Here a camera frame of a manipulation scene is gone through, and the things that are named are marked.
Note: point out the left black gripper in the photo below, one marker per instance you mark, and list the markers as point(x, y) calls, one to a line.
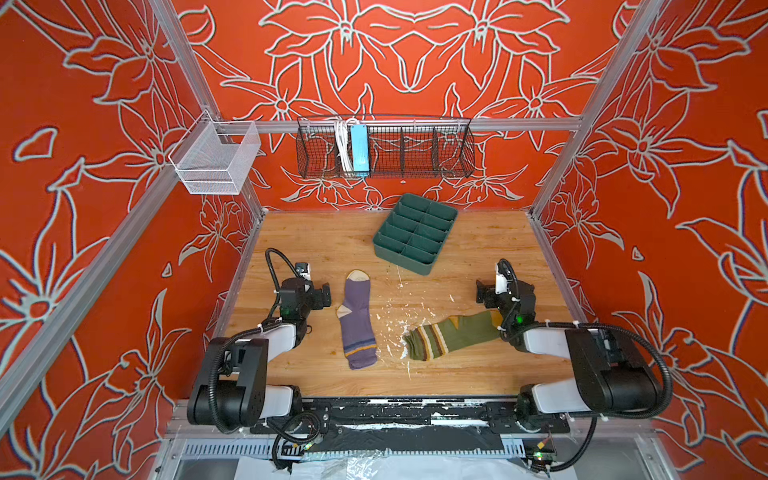
point(319, 295)

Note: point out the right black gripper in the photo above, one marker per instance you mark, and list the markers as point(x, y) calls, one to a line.
point(490, 295)

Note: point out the purple sock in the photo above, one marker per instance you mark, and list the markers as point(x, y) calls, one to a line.
point(358, 338)

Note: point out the green striped sock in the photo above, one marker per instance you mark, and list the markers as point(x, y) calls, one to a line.
point(435, 340)

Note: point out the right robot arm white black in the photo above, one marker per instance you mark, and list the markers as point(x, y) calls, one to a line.
point(615, 372)

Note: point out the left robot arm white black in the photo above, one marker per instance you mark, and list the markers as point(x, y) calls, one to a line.
point(231, 390)

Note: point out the green divided plastic tray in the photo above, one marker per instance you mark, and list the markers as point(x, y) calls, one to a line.
point(414, 233)

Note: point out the light blue box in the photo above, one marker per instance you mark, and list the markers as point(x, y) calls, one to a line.
point(360, 149)

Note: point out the clear mesh wall basket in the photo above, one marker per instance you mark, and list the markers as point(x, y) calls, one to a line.
point(216, 157)

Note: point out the black wire wall basket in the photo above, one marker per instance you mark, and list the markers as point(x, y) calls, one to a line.
point(400, 147)

